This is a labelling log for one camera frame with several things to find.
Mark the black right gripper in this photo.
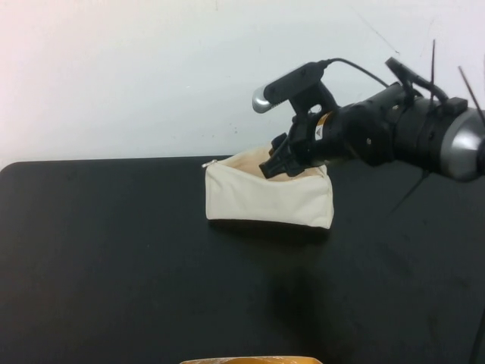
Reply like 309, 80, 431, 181
258, 108, 352, 180

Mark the cream canvas pencil case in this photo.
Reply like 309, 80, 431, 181
201, 151, 335, 231

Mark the yellow cardboard box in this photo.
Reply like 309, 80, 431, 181
181, 356, 320, 364

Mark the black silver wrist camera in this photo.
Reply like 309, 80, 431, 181
250, 61, 339, 115

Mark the black camera cable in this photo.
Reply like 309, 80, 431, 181
321, 58, 392, 86

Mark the black cable tie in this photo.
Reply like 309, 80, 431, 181
429, 39, 437, 104
392, 171, 430, 212
458, 66, 485, 119

